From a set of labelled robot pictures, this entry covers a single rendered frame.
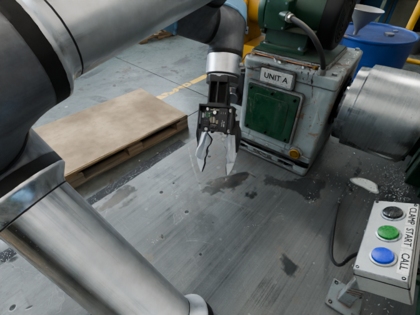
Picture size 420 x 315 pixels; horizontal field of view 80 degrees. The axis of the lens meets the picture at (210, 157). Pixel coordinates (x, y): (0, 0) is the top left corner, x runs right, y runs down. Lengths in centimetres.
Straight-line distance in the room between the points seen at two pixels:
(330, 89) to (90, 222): 65
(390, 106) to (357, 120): 8
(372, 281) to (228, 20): 51
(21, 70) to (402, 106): 77
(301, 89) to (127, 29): 60
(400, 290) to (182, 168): 69
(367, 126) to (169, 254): 64
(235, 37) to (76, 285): 48
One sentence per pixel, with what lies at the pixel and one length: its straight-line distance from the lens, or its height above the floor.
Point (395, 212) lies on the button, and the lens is 55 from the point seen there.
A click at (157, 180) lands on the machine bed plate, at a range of 89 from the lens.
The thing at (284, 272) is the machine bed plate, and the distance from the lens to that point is 72.
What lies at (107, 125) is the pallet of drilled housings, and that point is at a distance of 247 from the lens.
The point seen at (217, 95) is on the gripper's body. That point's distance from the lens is 51.
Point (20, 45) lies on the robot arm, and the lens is 22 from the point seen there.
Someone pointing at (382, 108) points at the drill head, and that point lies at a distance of 80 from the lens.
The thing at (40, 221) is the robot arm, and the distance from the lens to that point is 32.
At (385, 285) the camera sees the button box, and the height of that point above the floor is 105.
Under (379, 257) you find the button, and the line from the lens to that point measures 48.
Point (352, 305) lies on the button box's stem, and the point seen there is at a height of 81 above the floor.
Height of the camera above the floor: 144
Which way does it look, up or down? 42 degrees down
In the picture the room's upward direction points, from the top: straight up
